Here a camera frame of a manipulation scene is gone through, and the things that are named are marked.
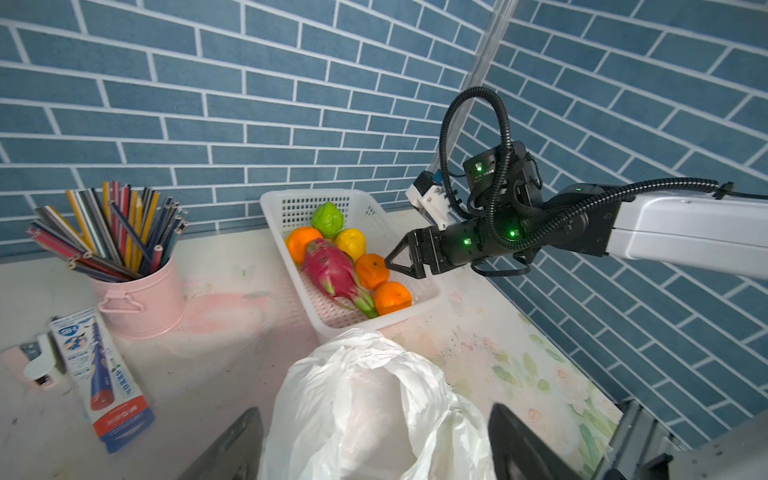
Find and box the colored pencils bundle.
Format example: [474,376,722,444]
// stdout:
[26,181,189,283]

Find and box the white plastic bag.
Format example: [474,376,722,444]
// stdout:
[259,329,494,479]

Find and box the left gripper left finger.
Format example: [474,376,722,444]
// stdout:
[179,407,264,479]

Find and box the pink pencil cup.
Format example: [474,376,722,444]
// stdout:
[90,258,185,340]

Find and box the toothpaste box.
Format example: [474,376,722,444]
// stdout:
[49,308,155,454]

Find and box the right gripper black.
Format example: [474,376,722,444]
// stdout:
[385,220,522,279]

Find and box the pink dragon fruit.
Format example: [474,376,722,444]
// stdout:
[303,238,379,319]

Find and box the large orange fruit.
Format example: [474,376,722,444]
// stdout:
[373,281,413,315]

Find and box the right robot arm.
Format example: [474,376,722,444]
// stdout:
[386,86,767,280]

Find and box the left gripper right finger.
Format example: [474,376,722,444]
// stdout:
[488,403,580,480]

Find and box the yellow lemon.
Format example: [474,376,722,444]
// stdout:
[334,228,367,263]

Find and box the white plastic basket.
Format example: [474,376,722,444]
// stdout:
[260,189,443,343]

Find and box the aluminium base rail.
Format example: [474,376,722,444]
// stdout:
[593,400,767,480]

